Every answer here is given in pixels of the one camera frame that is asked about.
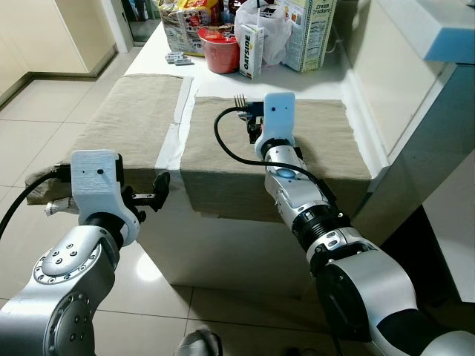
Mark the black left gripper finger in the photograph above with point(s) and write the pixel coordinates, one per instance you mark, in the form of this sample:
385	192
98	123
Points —
160	189

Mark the silver metal fork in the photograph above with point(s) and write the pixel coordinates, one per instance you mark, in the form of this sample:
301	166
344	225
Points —
240	101

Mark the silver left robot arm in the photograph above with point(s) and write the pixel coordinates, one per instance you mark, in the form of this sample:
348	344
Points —
59	289

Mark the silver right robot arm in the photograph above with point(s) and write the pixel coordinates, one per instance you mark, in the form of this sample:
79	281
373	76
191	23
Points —
371	289

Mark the white Oatside milk carton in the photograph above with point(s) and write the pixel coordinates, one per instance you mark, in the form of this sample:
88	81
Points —
252	52

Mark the beige cloth placemat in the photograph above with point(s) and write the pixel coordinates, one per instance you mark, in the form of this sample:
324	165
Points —
119	119
334	148

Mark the red instant noodle cup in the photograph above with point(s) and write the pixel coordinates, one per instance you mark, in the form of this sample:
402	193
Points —
220	53

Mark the white plastic bag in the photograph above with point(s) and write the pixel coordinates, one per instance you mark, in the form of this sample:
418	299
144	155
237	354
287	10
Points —
274	37

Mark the small blister pack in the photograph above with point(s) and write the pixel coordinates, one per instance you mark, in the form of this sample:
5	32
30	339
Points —
179	58

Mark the cream crackers box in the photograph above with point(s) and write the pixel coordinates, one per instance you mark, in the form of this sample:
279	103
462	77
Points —
312	33

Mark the white raised bar counter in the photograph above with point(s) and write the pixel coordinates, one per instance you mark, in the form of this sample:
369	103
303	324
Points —
415	148

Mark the yellow red snack bag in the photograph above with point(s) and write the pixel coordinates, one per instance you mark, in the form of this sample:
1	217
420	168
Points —
194	6

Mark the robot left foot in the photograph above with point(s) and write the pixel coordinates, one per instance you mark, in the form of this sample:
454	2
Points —
199	345

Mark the beige floor cabinet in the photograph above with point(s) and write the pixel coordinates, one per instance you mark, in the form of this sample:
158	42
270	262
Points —
52	37

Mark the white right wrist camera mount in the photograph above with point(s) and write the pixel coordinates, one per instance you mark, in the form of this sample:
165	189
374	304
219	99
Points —
278	119

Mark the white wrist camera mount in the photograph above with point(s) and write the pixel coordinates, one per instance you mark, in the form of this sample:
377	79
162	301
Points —
278	119
96	185

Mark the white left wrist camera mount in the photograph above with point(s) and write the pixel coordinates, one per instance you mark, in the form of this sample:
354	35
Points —
96	185

